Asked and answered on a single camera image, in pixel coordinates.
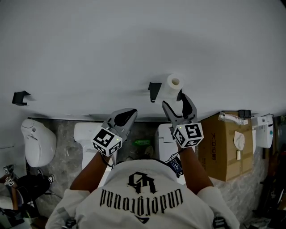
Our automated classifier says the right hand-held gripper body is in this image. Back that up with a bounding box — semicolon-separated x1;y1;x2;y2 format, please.
169;116;204;148

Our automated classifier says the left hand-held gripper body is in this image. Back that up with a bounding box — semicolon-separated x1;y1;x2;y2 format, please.
93;119;130;157

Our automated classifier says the white toilet paper roll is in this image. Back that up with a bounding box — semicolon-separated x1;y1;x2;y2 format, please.
157;73;185;106

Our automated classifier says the person's right forearm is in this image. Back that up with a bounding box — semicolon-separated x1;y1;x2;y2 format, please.
177;146;214;195

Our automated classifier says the person's left forearm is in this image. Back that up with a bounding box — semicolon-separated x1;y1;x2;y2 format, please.
70;152;114;193

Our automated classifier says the rounded white toilet with tank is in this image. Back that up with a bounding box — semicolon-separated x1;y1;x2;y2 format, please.
73;122;118;188

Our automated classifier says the square white smart toilet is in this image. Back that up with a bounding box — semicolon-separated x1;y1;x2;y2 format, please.
155;123;188;185

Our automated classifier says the egg-shaped white toilet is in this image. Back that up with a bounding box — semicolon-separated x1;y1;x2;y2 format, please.
21;118;57;168

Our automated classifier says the white toilet with teal button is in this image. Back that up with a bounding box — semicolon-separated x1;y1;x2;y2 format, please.
259;114;275;149

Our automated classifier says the blue wrist circuit board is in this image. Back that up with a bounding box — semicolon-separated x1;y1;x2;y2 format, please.
165;152;184;178

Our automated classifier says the large cardboard box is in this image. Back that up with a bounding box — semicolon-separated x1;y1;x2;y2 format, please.
198;111;257;182

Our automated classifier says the plastic-wrapped faucet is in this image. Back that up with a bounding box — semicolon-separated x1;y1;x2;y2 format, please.
218;111;244;126

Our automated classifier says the crumpled beige cloth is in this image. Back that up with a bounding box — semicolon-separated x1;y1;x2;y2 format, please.
233;131;246;151

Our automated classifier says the person's white printed t-shirt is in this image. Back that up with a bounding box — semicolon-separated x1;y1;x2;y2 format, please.
45;159;241;229

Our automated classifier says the black wrist strap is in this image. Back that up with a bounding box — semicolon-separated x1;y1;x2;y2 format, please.
101;154;114;168

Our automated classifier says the black wall paper holder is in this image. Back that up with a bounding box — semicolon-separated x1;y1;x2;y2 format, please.
148;82;183;103

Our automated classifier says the empty black wall holder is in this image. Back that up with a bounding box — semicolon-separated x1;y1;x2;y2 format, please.
12;90;31;106

